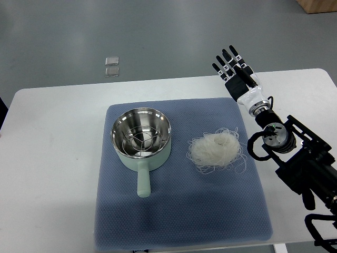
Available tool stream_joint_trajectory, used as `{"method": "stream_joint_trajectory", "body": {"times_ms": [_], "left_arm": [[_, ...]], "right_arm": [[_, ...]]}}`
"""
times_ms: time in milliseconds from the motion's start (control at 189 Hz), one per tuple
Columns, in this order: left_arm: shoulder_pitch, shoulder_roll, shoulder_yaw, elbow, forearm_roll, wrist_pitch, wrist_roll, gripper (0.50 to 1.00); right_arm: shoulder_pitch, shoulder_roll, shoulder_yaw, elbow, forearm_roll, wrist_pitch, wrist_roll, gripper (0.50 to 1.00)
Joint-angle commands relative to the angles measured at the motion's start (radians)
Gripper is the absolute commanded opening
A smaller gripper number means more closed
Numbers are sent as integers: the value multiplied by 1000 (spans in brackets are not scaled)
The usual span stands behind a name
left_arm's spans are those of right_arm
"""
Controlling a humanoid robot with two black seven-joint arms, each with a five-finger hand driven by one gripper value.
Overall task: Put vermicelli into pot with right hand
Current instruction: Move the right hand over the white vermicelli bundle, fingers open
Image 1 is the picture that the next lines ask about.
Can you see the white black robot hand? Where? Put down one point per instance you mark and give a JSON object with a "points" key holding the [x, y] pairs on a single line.
{"points": [[245, 89]]}

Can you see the white vermicelli bundle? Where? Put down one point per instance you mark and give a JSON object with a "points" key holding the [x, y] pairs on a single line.
{"points": [[218, 151]]}

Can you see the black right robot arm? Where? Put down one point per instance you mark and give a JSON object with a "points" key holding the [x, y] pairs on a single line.
{"points": [[304, 159]]}

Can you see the mint green steel pot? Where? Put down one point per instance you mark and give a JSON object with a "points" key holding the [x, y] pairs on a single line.
{"points": [[142, 165]]}

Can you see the wooden box corner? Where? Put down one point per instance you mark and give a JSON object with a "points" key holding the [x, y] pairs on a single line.
{"points": [[318, 6]]}

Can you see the upper metal floor plate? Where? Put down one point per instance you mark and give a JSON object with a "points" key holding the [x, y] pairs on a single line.
{"points": [[112, 60]]}

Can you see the blue textured mat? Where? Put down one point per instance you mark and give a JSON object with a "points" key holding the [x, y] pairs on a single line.
{"points": [[185, 207]]}

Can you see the wire steaming rack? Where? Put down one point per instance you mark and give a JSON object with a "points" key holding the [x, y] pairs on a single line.
{"points": [[142, 141]]}

